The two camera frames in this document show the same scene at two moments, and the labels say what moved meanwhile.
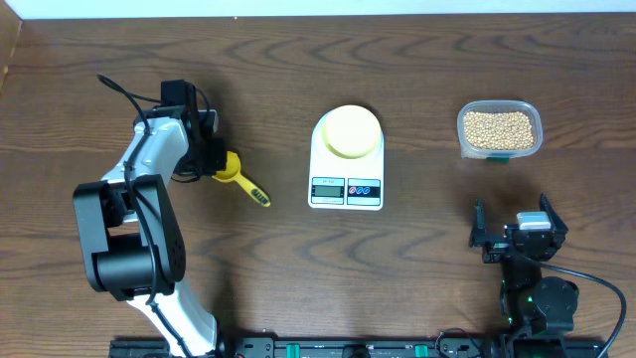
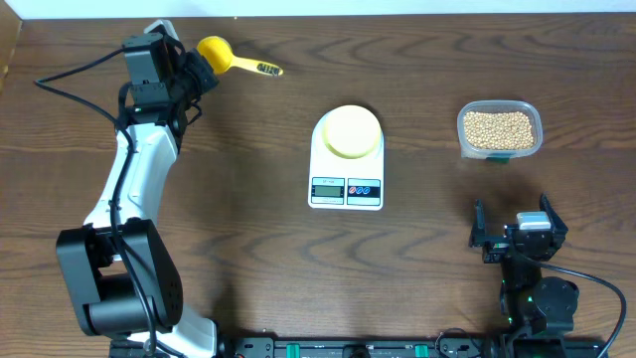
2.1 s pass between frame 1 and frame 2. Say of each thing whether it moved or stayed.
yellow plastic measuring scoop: moved
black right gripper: stayed
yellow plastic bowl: stayed
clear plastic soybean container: stayed
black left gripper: moved
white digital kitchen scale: stayed
